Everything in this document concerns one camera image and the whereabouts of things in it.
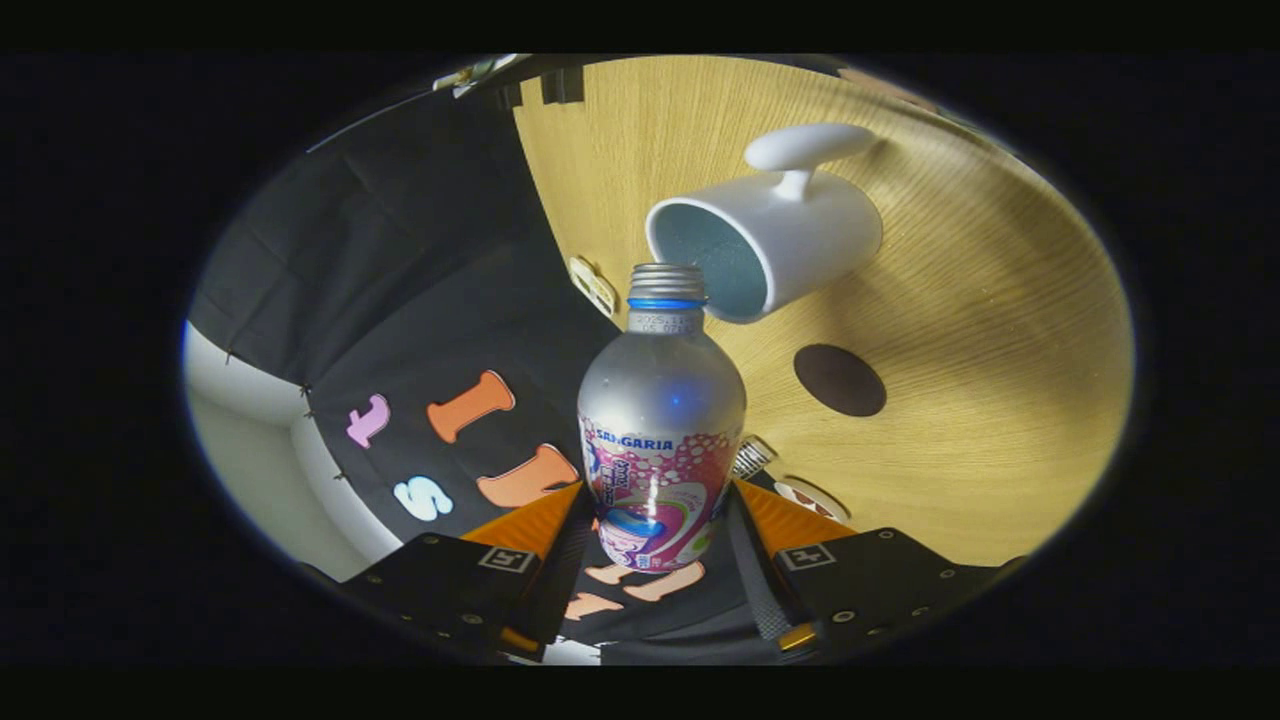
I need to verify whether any dark brown round coaster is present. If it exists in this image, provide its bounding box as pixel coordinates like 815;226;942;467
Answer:
793;344;888;418

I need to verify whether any white plate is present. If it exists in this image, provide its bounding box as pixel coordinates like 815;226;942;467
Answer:
772;476;851;524

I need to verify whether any black backdrop cloth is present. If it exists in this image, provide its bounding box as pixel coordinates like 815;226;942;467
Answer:
188;70;801;666

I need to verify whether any silver juice bottle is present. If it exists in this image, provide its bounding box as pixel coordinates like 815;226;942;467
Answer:
577;263;748;572

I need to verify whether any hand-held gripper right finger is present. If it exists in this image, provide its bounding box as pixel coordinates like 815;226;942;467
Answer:
728;478;1026;656

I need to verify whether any white compartment tray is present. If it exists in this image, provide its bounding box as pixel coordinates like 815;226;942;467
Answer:
568;255;618;319

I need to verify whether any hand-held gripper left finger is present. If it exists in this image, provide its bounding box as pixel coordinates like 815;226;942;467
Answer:
340;482;593;661

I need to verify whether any white device with cables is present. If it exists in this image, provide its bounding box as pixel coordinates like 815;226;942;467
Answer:
432;55;521;98

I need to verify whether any metal wire holder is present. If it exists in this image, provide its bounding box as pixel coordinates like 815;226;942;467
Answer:
730;436;778;481

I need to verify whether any black table clamp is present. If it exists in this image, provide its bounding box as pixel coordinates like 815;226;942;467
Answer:
498;68;586;109

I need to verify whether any wooden table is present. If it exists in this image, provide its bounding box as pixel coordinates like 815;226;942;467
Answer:
512;55;1136;568

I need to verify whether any white cup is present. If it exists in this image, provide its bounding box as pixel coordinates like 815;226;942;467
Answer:
645;123;885;324

